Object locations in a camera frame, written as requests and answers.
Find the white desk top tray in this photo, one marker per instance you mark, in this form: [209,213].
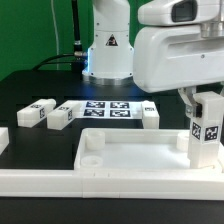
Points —
[133,149]

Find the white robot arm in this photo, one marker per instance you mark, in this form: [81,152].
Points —
[111,55]

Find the fiducial marker sheet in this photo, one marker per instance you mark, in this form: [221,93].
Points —
[109,110]

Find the white front fence bar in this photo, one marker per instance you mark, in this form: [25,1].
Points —
[93,184]

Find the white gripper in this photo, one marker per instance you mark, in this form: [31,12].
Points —
[180,45]

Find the white left fence bar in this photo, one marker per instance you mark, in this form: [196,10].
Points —
[4,138]

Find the white fence bar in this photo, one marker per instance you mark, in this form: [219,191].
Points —
[93,184]
[4,138]

